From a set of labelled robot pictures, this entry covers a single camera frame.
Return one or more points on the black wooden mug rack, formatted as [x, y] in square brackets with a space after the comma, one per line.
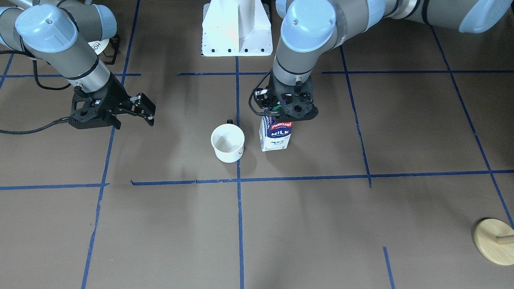
[109, 56]

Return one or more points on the milk carton green cap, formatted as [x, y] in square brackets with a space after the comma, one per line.
[274, 135]

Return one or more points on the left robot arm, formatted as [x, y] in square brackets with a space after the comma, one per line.
[312, 27]

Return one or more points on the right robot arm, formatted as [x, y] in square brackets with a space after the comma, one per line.
[59, 32]

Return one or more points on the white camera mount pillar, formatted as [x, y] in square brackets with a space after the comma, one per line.
[236, 28]

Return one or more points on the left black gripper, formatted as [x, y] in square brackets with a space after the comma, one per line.
[262, 97]

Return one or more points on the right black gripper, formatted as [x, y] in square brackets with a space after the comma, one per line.
[115, 94]

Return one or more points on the wooden mug tree stand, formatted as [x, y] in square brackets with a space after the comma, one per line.
[494, 240]

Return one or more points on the white mug black handle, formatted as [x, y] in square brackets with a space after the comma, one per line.
[228, 141]

